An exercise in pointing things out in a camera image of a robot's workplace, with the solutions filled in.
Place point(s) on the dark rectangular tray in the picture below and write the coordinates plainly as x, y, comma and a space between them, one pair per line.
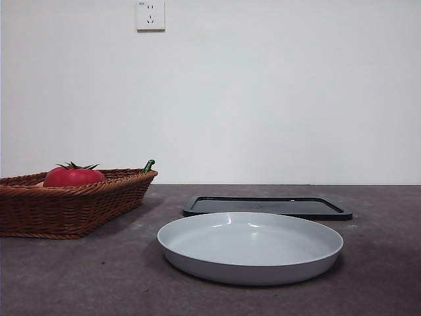
296, 205

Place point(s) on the brown wicker basket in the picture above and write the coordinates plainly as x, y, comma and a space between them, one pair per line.
65, 210

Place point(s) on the white wall socket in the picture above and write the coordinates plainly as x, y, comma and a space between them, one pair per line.
150, 19

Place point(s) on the pinkish brown egg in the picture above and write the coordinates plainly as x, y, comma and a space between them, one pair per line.
40, 185

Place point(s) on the white round plate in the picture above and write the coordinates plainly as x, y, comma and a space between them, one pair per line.
250, 243

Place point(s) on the green pepper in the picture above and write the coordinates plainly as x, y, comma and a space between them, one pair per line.
148, 166

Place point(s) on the red tomato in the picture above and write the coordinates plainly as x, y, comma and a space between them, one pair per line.
74, 177

